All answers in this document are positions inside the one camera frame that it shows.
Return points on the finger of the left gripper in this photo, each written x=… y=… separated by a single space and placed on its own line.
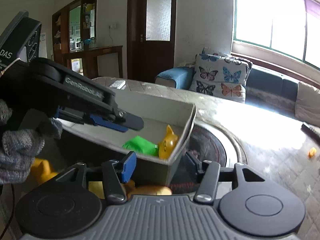
x=120 y=121

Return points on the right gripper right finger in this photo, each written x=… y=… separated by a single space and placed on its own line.
x=207 y=176

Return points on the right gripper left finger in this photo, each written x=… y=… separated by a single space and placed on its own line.
x=115 y=173

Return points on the orange rubber duck toy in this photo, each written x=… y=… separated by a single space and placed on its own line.
x=42 y=171

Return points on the grey knitted gloved hand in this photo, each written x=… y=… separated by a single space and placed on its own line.
x=19 y=148

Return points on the green plastic packet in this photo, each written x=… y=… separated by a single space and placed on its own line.
x=140 y=145

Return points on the grey cardboard storage box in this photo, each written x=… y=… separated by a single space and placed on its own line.
x=94 y=145

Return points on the wooden shelf cabinet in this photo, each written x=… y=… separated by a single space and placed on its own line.
x=71 y=27

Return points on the butterfly print cushion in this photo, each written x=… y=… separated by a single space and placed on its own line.
x=221 y=76

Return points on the blue sofa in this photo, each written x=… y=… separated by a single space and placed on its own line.
x=283 y=94

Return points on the small orange toy piece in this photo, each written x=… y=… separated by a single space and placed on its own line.
x=312 y=152

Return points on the dark wooden door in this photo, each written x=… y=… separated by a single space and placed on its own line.
x=151 y=26

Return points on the window with green frame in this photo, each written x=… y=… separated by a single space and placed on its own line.
x=289 y=27

